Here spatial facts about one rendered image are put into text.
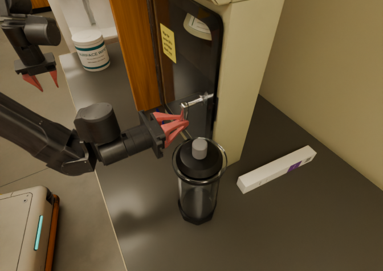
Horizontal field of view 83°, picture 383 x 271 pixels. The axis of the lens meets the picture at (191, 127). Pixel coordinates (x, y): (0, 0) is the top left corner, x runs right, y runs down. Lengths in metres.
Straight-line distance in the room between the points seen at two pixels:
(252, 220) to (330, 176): 0.29
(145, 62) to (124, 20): 0.15
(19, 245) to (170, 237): 1.08
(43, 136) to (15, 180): 1.77
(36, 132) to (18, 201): 1.26
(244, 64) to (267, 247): 0.43
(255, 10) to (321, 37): 0.43
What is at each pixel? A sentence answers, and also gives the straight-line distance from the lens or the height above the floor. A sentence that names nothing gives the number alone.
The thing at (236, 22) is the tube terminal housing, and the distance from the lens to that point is 0.38.
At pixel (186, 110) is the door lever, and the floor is 1.19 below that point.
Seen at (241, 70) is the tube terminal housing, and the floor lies 1.29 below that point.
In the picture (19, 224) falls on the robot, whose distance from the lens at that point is 1.61.
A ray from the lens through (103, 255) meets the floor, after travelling 1.64.
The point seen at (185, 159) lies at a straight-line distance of 0.41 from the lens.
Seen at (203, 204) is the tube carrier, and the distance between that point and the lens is 0.50.
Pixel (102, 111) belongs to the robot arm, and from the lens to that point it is 0.43.
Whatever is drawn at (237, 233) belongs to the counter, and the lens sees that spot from 0.61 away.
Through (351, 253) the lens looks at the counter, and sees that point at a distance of 0.70.
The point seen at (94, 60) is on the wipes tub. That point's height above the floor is 1.00.
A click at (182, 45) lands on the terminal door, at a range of 0.50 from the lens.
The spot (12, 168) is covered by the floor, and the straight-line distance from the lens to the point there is 2.31.
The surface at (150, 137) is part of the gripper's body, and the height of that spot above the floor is 1.17.
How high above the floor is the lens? 1.51
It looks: 47 degrees down
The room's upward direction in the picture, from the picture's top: straight up
